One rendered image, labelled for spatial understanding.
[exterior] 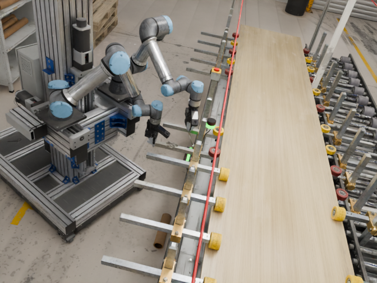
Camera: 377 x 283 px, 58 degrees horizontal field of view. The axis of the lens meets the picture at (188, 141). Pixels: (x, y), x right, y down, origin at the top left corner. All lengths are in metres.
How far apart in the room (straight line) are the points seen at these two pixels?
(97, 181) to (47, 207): 0.44
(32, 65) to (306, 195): 1.97
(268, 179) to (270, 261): 0.60
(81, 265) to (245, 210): 1.33
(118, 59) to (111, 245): 1.52
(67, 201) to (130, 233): 0.57
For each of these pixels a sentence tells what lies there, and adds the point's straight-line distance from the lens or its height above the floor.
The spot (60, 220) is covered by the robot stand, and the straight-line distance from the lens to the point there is 2.74.
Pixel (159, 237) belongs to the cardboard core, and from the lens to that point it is 2.82.
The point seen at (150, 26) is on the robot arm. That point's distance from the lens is 2.16.
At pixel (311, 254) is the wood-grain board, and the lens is 2.01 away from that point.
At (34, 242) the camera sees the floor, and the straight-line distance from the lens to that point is 2.94.
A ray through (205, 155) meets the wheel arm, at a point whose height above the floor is 0.86.
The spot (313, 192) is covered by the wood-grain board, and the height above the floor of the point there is 0.90.
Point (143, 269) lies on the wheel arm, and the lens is 1.64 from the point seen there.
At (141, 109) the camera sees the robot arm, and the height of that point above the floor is 1.15.
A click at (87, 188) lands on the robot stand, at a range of 2.95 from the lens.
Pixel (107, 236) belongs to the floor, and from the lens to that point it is 2.91.
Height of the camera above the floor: 2.38
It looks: 38 degrees down
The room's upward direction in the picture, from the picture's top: 12 degrees clockwise
